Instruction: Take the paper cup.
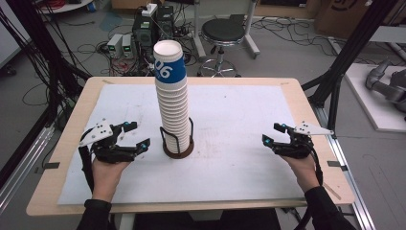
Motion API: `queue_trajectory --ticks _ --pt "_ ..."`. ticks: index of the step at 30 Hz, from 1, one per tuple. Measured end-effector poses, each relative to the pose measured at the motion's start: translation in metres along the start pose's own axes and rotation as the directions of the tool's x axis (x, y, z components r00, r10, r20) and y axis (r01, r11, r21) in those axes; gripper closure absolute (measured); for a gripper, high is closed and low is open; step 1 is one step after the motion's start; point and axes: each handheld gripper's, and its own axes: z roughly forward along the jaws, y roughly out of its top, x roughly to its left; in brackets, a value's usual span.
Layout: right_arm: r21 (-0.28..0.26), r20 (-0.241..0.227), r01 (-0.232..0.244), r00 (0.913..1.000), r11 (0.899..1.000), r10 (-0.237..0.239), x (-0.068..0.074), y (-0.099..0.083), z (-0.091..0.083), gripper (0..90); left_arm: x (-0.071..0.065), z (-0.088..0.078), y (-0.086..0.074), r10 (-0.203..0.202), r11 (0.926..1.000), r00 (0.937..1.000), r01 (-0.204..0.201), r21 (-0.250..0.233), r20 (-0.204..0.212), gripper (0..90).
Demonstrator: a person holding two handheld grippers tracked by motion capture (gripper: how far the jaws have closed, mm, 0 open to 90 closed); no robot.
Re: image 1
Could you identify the aluminium rail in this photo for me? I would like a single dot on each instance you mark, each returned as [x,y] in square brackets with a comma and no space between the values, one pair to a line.
[351,185]
[22,169]

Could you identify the white floor board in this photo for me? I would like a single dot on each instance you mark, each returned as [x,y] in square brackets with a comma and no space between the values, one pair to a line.
[370,105]

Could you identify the white table mat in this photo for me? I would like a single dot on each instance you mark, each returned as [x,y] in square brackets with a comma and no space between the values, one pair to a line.
[230,134]

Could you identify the person's left hand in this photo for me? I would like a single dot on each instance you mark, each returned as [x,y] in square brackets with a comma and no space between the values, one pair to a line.
[107,179]

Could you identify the white power strip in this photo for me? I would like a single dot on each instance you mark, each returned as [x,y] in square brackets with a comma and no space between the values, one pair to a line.
[149,9]

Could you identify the black tape piece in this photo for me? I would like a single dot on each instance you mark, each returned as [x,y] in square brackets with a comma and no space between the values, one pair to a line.
[51,165]
[336,164]

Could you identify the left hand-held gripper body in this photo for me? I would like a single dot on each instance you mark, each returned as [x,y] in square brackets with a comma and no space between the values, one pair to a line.
[110,153]

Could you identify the person's right hand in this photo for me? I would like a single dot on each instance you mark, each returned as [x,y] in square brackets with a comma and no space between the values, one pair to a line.
[303,172]

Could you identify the black metal frame post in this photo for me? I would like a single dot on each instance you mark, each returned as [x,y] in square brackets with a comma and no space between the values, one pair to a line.
[348,57]

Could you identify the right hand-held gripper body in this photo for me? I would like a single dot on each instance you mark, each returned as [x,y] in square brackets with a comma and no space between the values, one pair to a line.
[298,145]

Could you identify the black round stool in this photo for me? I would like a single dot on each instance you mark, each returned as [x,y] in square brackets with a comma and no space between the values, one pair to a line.
[222,30]

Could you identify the grey bench power supply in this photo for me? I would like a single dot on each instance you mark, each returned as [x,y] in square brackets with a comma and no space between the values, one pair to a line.
[127,46]
[114,44]

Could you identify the black computer tower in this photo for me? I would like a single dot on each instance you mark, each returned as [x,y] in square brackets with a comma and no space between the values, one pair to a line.
[145,35]

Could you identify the thin wooden stick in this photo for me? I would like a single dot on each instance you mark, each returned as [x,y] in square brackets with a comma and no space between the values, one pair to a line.
[332,191]

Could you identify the stack of paper cups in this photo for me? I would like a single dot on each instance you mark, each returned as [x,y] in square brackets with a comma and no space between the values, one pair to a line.
[172,105]

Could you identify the cardboard box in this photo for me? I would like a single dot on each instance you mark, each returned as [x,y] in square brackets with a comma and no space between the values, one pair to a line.
[338,16]

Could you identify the white metal stand frame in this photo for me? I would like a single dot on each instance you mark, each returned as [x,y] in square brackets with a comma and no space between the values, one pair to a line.
[252,38]

